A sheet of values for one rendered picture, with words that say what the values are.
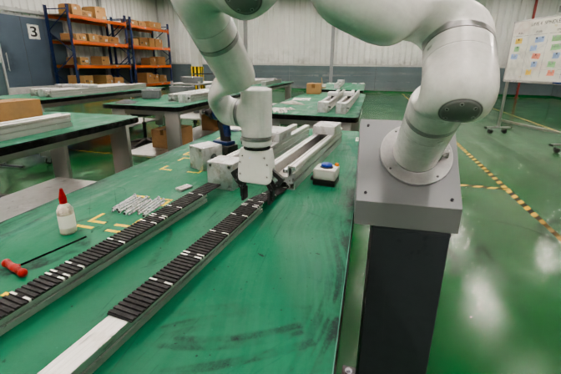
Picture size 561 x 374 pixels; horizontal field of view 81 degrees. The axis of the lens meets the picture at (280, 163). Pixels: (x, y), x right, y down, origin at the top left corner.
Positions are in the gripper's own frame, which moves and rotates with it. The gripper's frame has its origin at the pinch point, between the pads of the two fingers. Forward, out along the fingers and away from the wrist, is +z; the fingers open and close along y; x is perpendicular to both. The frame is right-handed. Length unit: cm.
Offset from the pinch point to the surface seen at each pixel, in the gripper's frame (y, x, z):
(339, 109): -20, 212, 0
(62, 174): -239, 106, 57
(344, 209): 23.9, 10.0, 4.0
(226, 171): -16.3, 10.4, -2.8
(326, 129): 2, 76, -7
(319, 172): 11.3, 27.4, -1.0
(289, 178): 2.9, 19.4, -0.2
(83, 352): 1, -58, 1
